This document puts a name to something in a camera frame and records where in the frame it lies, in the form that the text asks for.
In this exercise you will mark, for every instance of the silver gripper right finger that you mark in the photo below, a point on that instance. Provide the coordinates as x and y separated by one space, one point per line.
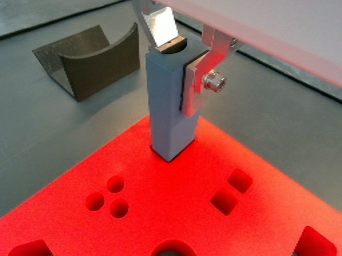
200 77

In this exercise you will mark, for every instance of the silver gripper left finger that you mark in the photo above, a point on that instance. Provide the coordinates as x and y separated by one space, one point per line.
157 24

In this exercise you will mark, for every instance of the grey arch peg block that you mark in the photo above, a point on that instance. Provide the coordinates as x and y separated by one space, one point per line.
172 129

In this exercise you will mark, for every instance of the black curved holder stand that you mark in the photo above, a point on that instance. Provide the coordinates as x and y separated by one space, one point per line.
84 63

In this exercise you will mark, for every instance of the red foam shape-sorter block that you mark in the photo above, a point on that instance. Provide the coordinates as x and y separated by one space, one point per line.
216 202

